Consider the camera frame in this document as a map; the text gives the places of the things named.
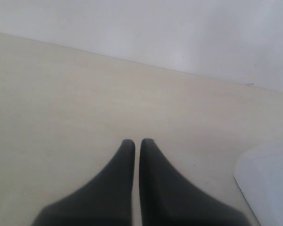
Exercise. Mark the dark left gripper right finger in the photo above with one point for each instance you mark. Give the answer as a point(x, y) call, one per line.
point(167, 198)

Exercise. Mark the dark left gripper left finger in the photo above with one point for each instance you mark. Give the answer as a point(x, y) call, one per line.
point(106, 200)

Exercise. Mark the white mannequin head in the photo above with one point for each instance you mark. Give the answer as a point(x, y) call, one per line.
point(259, 175)

